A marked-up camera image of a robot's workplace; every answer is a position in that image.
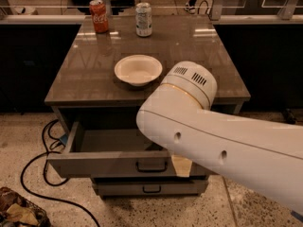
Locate grey top drawer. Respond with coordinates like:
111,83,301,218
46,120,219,179

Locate grey drawer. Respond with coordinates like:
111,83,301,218
92,176,208,198
46,120,219,179

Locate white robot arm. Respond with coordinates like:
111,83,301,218
136,61,303,215

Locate grey bottom drawer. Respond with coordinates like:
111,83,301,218
92,176,208,198

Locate grey drawer cabinet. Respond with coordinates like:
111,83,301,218
44,14,251,200

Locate white paper bowl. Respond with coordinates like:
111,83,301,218
114,55,163,86

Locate blue tape strip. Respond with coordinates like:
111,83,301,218
291,211,303,222

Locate white green soda can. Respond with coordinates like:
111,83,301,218
135,2,152,37

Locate basket of snack packets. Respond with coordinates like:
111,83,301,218
0,187,51,227

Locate orange soda can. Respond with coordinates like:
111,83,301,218
89,0,109,33

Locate black floor cable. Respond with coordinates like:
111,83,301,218
20,119,101,227

